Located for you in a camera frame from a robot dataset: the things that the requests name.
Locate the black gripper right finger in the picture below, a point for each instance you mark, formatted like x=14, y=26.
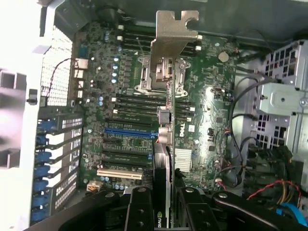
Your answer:
x=195, y=211

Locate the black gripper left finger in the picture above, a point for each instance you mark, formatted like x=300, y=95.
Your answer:
x=139, y=211

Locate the white PCI slot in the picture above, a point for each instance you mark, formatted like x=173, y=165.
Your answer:
x=118, y=173

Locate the silver chipset heatsink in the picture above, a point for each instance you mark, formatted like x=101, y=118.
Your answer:
x=184, y=160

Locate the perforated expansion slot cover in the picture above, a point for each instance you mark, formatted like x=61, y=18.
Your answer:
x=72, y=122
x=67, y=192

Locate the blue expansion slot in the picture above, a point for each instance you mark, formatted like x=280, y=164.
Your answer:
x=127, y=132

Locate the green Dell motherboard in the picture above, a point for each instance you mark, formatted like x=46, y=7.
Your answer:
x=211, y=79

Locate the metal CPU socket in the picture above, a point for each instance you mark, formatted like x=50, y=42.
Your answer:
x=146, y=77

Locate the perforated metal disk bay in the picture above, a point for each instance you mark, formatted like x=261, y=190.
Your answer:
x=276, y=98

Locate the round coin battery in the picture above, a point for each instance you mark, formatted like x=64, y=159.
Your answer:
x=223, y=56

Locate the open black PC case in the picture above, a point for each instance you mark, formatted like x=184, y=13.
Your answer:
x=240, y=19

